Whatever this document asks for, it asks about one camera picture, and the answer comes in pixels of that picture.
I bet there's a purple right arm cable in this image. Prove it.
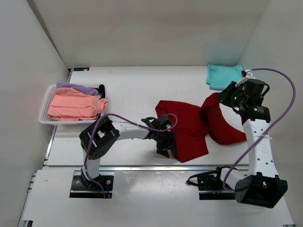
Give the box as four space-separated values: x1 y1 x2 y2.
198 68 296 194

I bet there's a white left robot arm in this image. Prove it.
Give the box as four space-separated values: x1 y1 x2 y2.
79 113 178 190

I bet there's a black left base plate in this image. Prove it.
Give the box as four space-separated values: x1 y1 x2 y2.
69 171 114 199

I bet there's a purple t-shirt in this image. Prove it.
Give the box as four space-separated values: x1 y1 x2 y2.
56 83 100 96

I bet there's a turquoise folded t-shirt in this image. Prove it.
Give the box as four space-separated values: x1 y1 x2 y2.
206 64 243 90

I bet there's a white plastic basket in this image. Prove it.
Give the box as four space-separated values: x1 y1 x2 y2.
39 84 106 125

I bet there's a red t-shirt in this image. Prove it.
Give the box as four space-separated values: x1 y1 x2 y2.
155 92 246 163

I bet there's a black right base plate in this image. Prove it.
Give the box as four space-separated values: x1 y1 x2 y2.
186 165 235 201

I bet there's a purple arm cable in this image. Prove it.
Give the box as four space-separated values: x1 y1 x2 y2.
82 113 178 199
198 68 296 194

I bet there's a blue label sticker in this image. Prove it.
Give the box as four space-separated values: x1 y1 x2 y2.
73 67 89 71

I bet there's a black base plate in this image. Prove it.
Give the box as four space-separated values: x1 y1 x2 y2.
69 171 114 199
186 165 235 201

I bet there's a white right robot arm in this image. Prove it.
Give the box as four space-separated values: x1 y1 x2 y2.
212 79 288 209

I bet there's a pink t-shirt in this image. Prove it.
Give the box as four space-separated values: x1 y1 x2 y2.
47 88 108 121

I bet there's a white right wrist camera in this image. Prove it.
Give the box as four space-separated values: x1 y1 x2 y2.
235 69 255 87

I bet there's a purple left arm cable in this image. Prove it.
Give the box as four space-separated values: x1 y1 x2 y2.
82 113 178 199

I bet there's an aluminium table rail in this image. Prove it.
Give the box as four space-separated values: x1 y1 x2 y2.
42 165 249 172

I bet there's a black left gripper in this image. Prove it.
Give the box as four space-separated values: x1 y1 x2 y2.
153 128 178 157

